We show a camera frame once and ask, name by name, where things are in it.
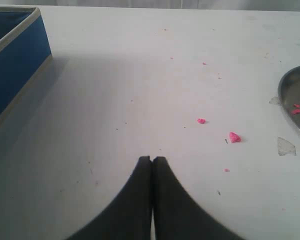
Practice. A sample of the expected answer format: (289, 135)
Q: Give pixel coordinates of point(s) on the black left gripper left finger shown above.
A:
(129, 215)

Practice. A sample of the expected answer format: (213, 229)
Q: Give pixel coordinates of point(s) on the round steel plate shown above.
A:
(289, 96)

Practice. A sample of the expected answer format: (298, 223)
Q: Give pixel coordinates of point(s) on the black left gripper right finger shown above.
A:
(176, 215)

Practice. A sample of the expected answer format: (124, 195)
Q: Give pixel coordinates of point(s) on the blue fabric storage box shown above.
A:
(24, 52)

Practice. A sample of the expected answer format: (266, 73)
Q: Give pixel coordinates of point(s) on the large pink dough crumb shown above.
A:
(234, 138)

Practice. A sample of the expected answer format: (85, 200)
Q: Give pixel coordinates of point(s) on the clear tape scrap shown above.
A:
(285, 147)

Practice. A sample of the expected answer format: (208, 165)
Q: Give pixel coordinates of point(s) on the small pink dough crumb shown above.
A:
(201, 120)

